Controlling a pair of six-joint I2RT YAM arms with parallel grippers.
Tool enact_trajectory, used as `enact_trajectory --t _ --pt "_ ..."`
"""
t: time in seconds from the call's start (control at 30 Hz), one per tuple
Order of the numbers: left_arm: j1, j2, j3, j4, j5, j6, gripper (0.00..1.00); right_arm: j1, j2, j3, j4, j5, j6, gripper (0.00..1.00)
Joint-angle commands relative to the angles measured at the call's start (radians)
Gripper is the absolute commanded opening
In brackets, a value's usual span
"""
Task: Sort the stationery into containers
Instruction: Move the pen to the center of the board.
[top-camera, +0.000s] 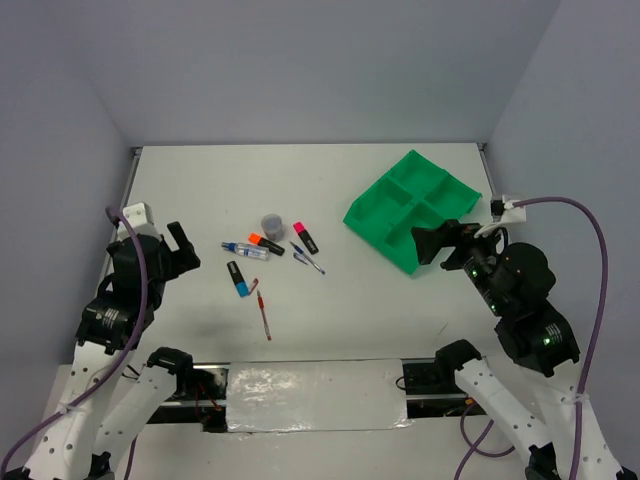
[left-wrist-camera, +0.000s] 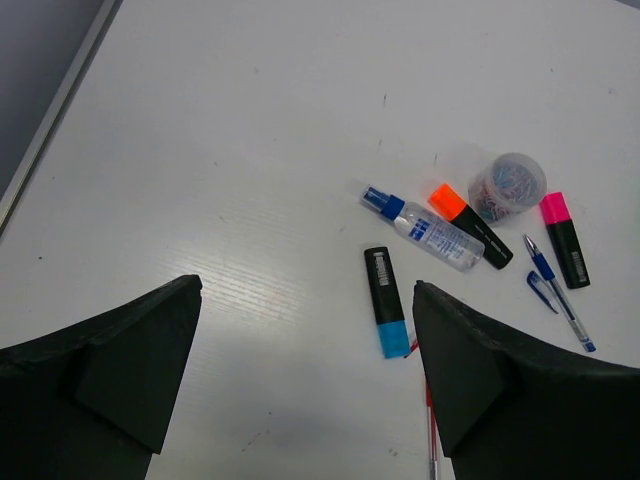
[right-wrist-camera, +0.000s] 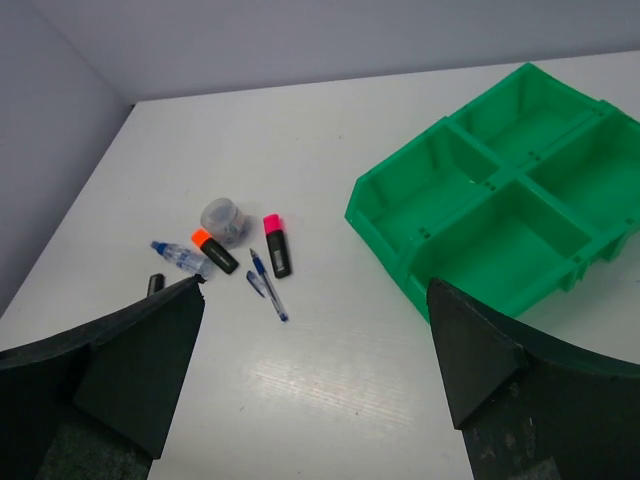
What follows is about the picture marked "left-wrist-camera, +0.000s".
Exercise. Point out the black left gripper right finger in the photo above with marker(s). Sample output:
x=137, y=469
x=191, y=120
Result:
x=511, y=406

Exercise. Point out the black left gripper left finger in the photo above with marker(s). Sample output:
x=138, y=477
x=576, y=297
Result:
x=94, y=400

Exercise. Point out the red gel pen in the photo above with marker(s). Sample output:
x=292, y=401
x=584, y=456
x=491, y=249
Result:
x=432, y=438

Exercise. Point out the blue gel pen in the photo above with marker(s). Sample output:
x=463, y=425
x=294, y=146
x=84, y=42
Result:
x=549, y=277

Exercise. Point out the red pen cap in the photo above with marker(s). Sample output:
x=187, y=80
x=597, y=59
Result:
x=413, y=347

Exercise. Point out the blue pen cap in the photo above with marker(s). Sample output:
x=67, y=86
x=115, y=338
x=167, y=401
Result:
x=540, y=287

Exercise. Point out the blue-capped black highlighter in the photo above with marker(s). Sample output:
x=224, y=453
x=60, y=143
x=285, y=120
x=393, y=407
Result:
x=386, y=302

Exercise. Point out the pink-capped black highlighter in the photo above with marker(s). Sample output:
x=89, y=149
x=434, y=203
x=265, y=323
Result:
x=563, y=237

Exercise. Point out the clear blue-capped spray bottle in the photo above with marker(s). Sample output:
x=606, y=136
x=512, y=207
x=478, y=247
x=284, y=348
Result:
x=426, y=230

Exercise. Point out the orange-capped black highlighter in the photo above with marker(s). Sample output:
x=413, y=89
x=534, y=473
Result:
x=452, y=207

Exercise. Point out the clear jar of paper clips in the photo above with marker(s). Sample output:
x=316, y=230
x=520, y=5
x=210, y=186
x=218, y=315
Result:
x=511, y=185

